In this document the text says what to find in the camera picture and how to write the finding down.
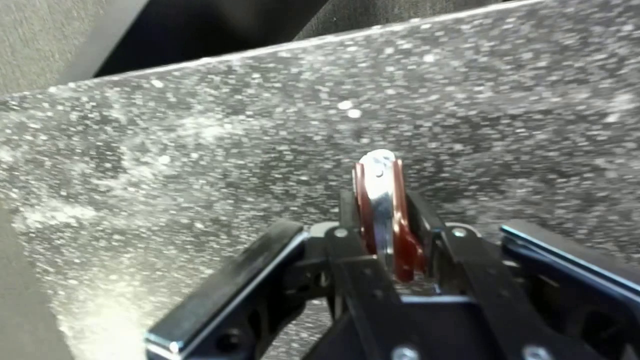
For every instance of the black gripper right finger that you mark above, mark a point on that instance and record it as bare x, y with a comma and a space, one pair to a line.
532, 300

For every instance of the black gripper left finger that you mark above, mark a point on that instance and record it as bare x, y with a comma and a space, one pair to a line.
267, 292

